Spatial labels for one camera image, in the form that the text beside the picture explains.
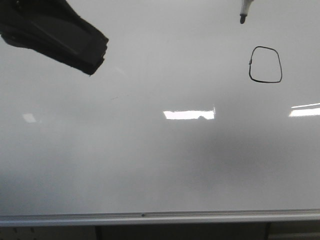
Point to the white whiteboard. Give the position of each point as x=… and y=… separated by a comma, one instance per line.
x=190, y=111

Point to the large black gripper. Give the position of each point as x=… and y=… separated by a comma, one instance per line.
x=54, y=29

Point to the aluminium whiteboard bottom frame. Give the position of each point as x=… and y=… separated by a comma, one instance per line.
x=153, y=218

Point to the white marker black tip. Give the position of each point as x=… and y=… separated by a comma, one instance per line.
x=245, y=6

